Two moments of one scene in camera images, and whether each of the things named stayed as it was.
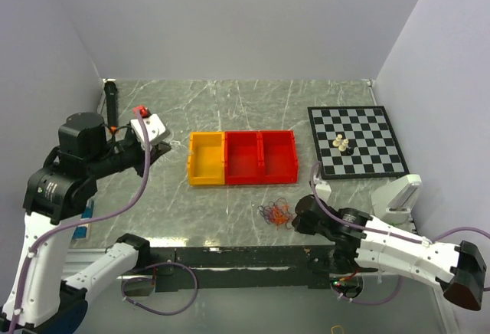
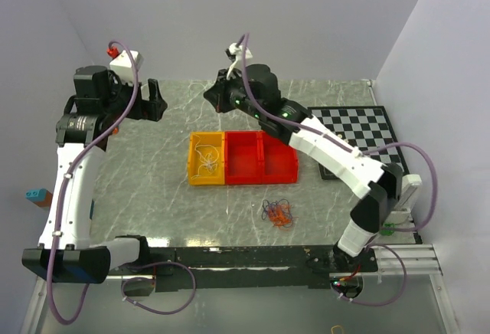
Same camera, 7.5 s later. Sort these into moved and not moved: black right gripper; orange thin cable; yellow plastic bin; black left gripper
Moved: black right gripper; black left gripper
Not moved: orange thin cable; yellow plastic bin
